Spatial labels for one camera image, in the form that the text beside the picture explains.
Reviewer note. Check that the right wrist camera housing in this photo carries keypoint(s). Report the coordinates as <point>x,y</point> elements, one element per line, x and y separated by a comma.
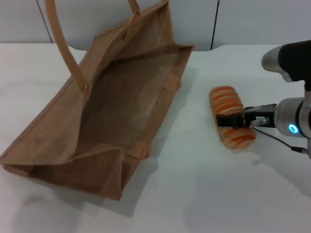
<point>295,57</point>

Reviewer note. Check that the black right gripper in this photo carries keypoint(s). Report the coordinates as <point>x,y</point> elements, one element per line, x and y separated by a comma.
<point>261,114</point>

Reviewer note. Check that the brown jute handbag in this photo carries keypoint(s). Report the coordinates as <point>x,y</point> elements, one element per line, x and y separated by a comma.
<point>133,94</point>

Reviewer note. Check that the orange striped bread loaf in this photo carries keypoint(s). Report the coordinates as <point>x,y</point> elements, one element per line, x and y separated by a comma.
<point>226,99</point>

